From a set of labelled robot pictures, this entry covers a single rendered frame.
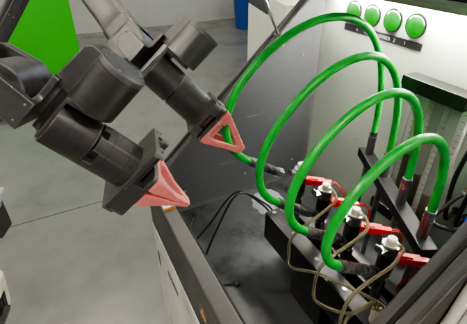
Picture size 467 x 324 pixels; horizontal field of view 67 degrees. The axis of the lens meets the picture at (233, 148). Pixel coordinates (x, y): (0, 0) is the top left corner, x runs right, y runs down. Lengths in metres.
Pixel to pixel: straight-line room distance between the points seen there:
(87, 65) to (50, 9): 3.41
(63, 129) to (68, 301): 1.69
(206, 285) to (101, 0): 0.57
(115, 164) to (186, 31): 0.24
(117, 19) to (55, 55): 3.23
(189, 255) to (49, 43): 3.24
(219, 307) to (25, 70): 0.52
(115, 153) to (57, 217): 2.14
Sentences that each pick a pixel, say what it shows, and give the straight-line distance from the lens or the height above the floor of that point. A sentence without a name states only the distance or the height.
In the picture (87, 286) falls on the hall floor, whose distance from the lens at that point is 2.09.
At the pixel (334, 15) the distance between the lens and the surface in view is 0.66.
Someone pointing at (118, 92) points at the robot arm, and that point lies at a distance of 0.39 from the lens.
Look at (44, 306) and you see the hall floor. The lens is 2.09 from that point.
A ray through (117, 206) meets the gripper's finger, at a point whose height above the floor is 1.27.
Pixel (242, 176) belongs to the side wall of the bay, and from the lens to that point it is 1.13.
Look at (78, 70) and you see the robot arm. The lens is 0.41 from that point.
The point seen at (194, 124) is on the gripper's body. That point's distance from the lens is 0.57.
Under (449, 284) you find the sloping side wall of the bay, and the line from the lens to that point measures 0.56.
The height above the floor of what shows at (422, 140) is 1.32.
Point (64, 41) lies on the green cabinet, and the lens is 3.87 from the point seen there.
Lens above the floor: 1.55
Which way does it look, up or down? 31 degrees down
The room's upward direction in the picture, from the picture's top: straight up
